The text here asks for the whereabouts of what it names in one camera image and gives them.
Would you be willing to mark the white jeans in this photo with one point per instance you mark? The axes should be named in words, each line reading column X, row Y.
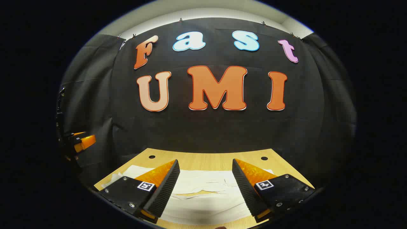
column 203, row 206

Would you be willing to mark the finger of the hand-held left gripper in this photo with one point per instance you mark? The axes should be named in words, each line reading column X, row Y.
column 79, row 133
column 85, row 142

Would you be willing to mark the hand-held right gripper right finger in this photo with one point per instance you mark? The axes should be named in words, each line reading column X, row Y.
column 246, row 190

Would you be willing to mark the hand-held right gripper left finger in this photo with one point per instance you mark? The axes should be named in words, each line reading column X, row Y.
column 167, row 187

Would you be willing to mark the black backdrop cloth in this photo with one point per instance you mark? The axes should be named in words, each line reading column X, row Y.
column 206, row 133

